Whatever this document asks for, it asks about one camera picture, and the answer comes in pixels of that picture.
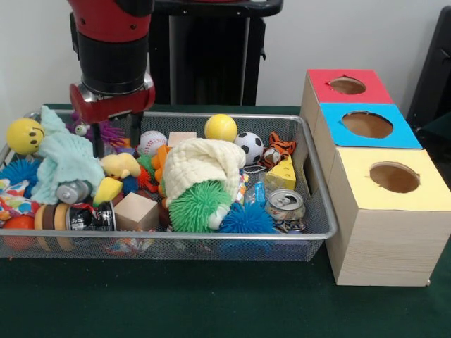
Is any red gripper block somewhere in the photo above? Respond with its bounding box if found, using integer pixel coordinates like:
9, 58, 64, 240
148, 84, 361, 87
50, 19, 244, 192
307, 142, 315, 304
69, 75, 156, 158

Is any yellow duck plush toy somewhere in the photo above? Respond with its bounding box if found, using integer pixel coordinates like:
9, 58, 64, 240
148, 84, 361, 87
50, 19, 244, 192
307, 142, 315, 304
99, 153, 142, 179

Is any cream cloth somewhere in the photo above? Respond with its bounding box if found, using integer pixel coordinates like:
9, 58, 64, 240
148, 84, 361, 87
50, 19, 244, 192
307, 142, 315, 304
163, 137, 247, 208

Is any silver mesh bin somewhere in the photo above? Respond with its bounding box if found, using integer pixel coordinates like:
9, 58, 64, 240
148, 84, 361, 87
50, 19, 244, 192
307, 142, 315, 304
0, 108, 339, 262

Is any wooden box with three holes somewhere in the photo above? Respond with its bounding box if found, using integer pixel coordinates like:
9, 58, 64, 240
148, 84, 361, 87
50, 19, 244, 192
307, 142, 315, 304
300, 68, 451, 287

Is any purple spiky toy with eyes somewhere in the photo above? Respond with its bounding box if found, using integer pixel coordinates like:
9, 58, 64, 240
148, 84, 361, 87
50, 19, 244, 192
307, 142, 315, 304
68, 111, 126, 147

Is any white baseball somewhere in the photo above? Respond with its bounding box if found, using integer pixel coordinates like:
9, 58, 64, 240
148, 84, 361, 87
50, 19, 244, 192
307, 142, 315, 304
137, 130, 168, 156

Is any light blue cloth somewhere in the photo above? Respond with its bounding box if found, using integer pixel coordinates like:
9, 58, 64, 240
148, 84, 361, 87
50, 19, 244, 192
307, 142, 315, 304
30, 105, 105, 205

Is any yellow plastic ball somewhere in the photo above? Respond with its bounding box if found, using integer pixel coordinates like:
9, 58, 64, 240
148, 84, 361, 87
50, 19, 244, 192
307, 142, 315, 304
6, 118, 46, 156

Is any plain yellow foam ball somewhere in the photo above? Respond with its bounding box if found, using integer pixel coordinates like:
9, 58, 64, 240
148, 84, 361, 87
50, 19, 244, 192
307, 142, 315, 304
204, 114, 238, 144

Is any green spiky rubber ball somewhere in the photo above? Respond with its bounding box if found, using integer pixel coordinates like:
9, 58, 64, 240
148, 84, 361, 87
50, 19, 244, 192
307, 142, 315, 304
168, 179, 232, 233

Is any small soccer ball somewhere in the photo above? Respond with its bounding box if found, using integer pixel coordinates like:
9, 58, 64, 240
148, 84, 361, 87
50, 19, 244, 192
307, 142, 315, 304
234, 132, 264, 165

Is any blue spiky rubber ball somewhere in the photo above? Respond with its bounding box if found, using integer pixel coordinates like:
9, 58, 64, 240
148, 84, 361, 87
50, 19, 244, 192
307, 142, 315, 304
218, 202, 279, 234

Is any tiger plush toy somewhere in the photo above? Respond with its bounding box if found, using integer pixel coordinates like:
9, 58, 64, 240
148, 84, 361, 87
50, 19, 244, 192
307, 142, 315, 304
259, 132, 297, 168

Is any dark green table cloth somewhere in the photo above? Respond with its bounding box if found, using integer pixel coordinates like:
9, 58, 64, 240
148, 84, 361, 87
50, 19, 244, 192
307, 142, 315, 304
0, 103, 451, 338
415, 112, 451, 151

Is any black chair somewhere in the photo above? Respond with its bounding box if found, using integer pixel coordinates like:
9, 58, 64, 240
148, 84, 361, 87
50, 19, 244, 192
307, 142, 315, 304
407, 5, 451, 124

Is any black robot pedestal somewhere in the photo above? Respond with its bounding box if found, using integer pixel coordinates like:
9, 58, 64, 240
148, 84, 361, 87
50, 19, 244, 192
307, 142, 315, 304
149, 0, 285, 106

